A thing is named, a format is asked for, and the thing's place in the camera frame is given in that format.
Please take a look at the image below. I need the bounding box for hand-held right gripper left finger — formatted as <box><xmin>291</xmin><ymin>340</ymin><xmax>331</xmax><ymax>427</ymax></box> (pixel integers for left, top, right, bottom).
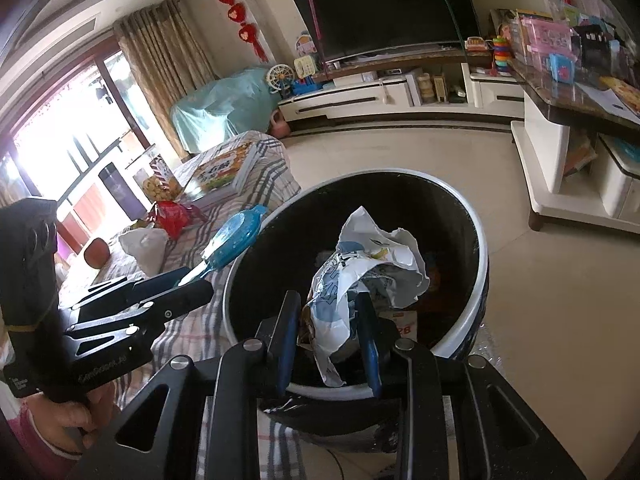
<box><xmin>70</xmin><ymin>290</ymin><xmax>302</xmax><ymax>480</ymax></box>

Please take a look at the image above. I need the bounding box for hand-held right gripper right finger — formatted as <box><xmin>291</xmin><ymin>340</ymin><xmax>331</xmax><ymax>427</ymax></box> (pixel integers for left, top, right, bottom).
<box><xmin>356</xmin><ymin>291</ymin><xmax>587</xmax><ymax>480</ymax></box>

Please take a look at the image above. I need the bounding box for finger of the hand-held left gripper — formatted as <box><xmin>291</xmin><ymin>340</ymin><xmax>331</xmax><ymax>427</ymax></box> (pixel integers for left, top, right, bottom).
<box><xmin>60</xmin><ymin>267</ymin><xmax>193</xmax><ymax>311</ymax></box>
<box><xmin>62</xmin><ymin>280</ymin><xmax>215</xmax><ymax>341</ymax></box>

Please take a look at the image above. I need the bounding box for white plastic bag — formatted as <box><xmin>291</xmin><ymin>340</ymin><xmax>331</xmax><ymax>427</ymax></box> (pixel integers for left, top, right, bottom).
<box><xmin>119</xmin><ymin>227</ymin><xmax>168</xmax><ymax>276</ymax></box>

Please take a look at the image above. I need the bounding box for white 1928 paper bag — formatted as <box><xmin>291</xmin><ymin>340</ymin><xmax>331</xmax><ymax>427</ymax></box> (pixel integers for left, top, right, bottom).
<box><xmin>380</xmin><ymin>310</ymin><xmax>418</xmax><ymax>343</ymax></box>

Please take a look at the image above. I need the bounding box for red plastic wrapper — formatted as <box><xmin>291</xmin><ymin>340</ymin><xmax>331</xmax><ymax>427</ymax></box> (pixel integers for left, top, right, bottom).
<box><xmin>152</xmin><ymin>200</ymin><xmax>208</xmax><ymax>240</ymax></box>

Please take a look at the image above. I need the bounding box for blue plastic packaging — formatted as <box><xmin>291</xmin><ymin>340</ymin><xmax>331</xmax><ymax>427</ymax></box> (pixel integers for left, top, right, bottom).
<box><xmin>177</xmin><ymin>205</ymin><xmax>268</xmax><ymax>288</ymax></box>

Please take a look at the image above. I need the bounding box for white blue paper bag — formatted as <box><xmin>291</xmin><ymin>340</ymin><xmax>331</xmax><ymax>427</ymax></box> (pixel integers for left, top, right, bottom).
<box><xmin>299</xmin><ymin>205</ymin><xmax>431</xmax><ymax>388</ymax></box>

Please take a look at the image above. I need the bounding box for white round bin black liner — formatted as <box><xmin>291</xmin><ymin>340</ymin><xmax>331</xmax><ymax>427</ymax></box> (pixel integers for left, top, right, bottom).
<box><xmin>220</xmin><ymin>171</ymin><xmax>491</xmax><ymax>456</ymax></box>

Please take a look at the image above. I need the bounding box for person's left forearm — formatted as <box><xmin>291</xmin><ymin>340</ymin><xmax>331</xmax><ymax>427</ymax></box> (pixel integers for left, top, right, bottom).
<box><xmin>0</xmin><ymin>395</ymin><xmax>56</xmax><ymax>480</ymax></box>

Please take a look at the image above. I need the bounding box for person's left hand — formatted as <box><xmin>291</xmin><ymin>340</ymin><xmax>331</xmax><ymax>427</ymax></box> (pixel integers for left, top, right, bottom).
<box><xmin>30</xmin><ymin>385</ymin><xmax>121</xmax><ymax>453</ymax></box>

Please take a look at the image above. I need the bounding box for red apple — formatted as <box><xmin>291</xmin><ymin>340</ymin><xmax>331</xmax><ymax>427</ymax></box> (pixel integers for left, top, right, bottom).
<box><xmin>84</xmin><ymin>240</ymin><xmax>111</xmax><ymax>268</ymax></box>

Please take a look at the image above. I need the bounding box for purple bottle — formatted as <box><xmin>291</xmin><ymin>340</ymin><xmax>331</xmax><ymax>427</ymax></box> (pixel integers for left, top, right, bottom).
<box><xmin>99</xmin><ymin>165</ymin><xmax>133</xmax><ymax>216</ymax></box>

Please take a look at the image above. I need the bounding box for clear cookie jar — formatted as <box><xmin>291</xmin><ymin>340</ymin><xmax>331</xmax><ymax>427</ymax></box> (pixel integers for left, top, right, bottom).
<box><xmin>141</xmin><ymin>157</ymin><xmax>183</xmax><ymax>206</ymax></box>

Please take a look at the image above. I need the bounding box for flat yellow snack box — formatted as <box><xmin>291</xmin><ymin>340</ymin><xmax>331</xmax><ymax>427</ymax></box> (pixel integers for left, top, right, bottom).
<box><xmin>187</xmin><ymin>140</ymin><xmax>261</xmax><ymax>206</ymax></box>

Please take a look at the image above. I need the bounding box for plaid blanket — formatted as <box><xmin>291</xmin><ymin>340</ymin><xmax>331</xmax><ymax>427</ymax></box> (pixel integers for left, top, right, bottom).
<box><xmin>50</xmin><ymin>130</ymin><xmax>351</xmax><ymax>480</ymax></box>

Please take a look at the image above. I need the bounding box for armchair under teal cloth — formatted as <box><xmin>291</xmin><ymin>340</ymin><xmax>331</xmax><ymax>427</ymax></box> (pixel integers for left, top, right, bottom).
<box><xmin>170</xmin><ymin>67</ymin><xmax>281</xmax><ymax>156</ymax></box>

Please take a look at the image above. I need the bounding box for beige curtain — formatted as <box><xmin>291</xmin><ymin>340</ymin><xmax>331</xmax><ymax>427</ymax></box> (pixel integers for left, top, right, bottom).
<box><xmin>114</xmin><ymin>0</ymin><xmax>218</xmax><ymax>156</ymax></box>

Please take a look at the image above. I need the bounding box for white ferris wheel toy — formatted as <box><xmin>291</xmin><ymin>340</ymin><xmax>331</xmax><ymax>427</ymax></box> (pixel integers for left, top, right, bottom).
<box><xmin>265</xmin><ymin>63</ymin><xmax>296</xmax><ymax>101</ymax></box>

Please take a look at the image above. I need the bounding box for white television cabinet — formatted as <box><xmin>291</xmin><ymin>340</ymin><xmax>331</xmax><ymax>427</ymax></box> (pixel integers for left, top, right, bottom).
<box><xmin>277</xmin><ymin>47</ymin><xmax>531</xmax><ymax>133</ymax></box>

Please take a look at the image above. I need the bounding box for colourful stacking rings toy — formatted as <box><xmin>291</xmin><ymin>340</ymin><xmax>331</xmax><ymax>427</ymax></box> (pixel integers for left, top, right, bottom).
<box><xmin>492</xmin><ymin>35</ymin><xmax>513</xmax><ymax>72</ymax></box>

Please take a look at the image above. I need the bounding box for white paper sheet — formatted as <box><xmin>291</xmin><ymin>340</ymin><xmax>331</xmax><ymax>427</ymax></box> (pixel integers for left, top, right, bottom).
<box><xmin>575</xmin><ymin>80</ymin><xmax>640</xmax><ymax>121</ymax></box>

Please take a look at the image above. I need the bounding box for black television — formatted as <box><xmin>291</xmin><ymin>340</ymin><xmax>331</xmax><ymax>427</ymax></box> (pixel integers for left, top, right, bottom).
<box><xmin>290</xmin><ymin>0</ymin><xmax>482</xmax><ymax>63</ymax></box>

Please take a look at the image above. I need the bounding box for yellow patterned tray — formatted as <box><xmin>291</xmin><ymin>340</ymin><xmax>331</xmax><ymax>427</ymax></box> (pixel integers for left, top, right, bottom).
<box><xmin>597</xmin><ymin>76</ymin><xmax>640</xmax><ymax>111</ymax></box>

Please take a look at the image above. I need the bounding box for pink toy box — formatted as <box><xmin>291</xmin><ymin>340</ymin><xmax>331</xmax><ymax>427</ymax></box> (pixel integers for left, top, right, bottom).
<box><xmin>520</xmin><ymin>15</ymin><xmax>573</xmax><ymax>58</ymax></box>

